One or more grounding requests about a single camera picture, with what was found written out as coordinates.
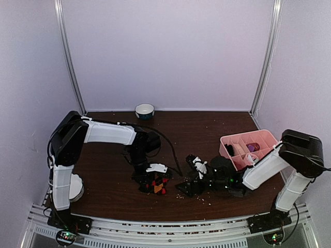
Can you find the white pink rolled sock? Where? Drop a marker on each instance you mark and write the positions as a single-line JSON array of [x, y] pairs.
[[250, 159]]

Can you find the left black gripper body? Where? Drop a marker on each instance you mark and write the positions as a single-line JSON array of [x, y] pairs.
[[136, 156]]

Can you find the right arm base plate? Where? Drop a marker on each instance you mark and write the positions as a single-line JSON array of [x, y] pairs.
[[266, 222]]

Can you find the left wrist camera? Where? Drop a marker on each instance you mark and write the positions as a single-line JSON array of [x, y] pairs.
[[157, 167]]

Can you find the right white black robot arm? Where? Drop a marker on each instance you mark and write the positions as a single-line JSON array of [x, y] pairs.
[[301, 152]]

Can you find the white scalloped bowl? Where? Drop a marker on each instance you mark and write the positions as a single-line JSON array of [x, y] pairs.
[[76, 188]]

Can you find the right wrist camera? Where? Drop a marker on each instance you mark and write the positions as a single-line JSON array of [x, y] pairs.
[[200, 166]]

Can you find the beige rolled sock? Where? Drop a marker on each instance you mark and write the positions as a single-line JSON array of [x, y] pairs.
[[238, 150]]

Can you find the black rolled sock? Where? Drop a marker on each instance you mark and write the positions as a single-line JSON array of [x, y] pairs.
[[230, 150]]

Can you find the teal white ceramic bowl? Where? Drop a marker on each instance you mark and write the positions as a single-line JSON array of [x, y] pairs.
[[145, 111]]

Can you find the front aluminium rail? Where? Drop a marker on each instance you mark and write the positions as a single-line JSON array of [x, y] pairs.
[[230, 232]]

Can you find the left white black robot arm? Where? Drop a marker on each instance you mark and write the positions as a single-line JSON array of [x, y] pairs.
[[68, 140]]

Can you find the maroon purple orange sock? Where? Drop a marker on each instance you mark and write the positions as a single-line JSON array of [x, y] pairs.
[[253, 147]]

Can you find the left aluminium frame post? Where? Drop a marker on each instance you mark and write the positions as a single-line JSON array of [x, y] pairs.
[[58, 4]]

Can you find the black argyle sock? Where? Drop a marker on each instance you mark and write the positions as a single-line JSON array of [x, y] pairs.
[[154, 183]]

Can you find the aluminium frame post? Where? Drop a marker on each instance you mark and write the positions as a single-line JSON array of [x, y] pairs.
[[58, 4], [270, 48]]

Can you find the right aluminium frame post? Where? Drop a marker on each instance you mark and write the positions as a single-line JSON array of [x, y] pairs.
[[270, 48]]

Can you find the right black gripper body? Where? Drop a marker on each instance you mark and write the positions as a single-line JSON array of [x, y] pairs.
[[219, 185]]

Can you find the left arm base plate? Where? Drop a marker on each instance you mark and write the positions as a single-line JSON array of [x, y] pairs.
[[76, 224]]

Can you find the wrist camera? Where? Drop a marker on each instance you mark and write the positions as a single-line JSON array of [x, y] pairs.
[[200, 166], [157, 167]]

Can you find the pink divided organizer box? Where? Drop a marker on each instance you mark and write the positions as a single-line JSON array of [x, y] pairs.
[[263, 137]]

